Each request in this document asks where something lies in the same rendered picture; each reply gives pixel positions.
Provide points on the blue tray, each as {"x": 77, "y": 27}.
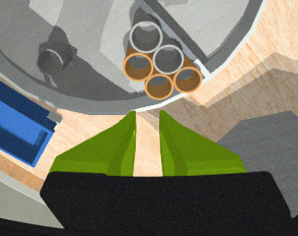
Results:
{"x": 24, "y": 140}

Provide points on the bronze bushing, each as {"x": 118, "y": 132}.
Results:
{"x": 191, "y": 84}
{"x": 137, "y": 75}
{"x": 159, "y": 92}

